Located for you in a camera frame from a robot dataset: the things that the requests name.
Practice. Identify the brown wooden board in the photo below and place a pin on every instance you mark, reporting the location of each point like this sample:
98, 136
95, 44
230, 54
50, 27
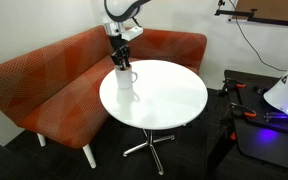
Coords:
270, 8

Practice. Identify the orange patterned corner sofa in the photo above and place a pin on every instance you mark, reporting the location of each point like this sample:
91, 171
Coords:
50, 83

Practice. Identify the black robot cart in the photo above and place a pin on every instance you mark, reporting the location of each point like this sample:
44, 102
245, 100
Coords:
267, 150

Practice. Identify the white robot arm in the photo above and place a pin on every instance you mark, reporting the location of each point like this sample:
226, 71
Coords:
120, 8

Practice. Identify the small black box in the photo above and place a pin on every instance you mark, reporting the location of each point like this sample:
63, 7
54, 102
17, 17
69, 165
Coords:
259, 89

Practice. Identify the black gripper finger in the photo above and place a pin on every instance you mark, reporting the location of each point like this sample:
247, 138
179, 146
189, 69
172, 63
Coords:
126, 58
116, 61

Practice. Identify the chrome table base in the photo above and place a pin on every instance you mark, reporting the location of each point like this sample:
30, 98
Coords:
149, 143

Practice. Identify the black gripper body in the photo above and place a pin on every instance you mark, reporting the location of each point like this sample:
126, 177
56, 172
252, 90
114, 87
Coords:
118, 45

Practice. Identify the white ceramic mug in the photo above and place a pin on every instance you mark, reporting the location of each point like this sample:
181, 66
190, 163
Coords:
124, 80

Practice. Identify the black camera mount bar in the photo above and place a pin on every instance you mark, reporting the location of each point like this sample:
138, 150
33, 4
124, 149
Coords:
267, 20

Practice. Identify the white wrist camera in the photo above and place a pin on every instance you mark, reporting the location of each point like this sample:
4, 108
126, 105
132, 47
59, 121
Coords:
132, 32

